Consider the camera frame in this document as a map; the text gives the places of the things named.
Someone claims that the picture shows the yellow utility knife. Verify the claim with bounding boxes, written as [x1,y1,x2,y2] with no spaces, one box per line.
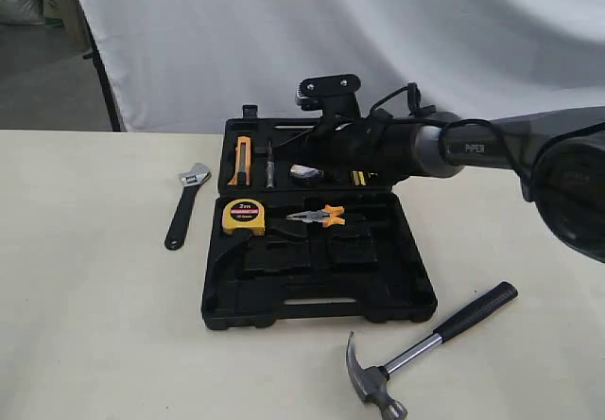
[227,136,252,186]

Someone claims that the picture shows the white backdrop cloth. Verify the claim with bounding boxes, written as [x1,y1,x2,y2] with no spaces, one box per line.
[79,0,604,133]

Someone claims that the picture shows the black backdrop stand pole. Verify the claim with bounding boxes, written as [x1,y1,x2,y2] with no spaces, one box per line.
[82,19,122,132]

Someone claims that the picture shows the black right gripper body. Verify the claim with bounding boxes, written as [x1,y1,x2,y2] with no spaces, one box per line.
[302,115,421,184]

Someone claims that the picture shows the large yellow black screwdriver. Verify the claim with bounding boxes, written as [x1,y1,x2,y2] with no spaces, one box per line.
[351,171,367,186]

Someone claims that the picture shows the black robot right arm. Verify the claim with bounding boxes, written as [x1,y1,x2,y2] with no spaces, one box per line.
[292,106,604,261]

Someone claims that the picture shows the steel claw hammer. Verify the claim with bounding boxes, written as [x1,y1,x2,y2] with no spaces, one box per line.
[345,281,518,419]

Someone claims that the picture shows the brown cardboard box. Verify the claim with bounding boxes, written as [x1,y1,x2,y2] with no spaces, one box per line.
[43,0,91,53]

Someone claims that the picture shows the black adjustable wrench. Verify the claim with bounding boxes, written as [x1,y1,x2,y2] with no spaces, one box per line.
[164,163,211,251]

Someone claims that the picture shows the yellow tape measure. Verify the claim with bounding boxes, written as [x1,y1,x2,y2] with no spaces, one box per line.
[221,199,266,236]

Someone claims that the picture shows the black plastic tool case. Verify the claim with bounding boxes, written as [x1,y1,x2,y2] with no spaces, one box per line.
[200,110,438,330]

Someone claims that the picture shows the grey tester screwdriver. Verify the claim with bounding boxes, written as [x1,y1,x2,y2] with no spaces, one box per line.
[266,139,275,189]

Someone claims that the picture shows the orange handled pliers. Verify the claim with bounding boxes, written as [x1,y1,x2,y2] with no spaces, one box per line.
[285,204,346,228]

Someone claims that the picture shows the black electrical tape roll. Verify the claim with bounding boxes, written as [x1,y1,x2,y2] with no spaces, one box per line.
[289,165,325,187]

